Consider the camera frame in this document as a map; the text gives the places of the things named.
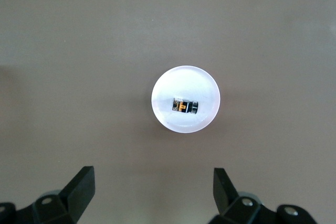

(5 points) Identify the white round plate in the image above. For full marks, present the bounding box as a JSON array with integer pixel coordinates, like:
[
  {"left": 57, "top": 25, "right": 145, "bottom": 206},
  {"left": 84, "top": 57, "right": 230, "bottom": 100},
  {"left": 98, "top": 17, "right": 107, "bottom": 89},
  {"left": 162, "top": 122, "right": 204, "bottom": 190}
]
[{"left": 151, "top": 66, "right": 222, "bottom": 134}]

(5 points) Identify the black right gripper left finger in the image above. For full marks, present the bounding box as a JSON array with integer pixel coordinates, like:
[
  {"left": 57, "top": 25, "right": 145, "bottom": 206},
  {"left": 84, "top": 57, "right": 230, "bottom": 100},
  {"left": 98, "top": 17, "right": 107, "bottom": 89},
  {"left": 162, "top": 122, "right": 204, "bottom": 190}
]
[{"left": 0, "top": 166, "right": 96, "bottom": 224}]

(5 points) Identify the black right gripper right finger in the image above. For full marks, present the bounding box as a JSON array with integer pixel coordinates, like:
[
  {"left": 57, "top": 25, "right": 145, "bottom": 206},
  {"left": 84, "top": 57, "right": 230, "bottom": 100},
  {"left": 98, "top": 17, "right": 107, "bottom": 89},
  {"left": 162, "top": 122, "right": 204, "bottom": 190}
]
[{"left": 209, "top": 167, "right": 319, "bottom": 224}]

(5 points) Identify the orange push button switch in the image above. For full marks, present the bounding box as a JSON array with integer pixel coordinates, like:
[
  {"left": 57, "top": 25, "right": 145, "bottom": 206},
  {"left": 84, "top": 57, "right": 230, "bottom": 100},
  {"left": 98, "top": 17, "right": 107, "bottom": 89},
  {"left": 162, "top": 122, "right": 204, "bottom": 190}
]
[{"left": 172, "top": 98, "right": 200, "bottom": 115}]

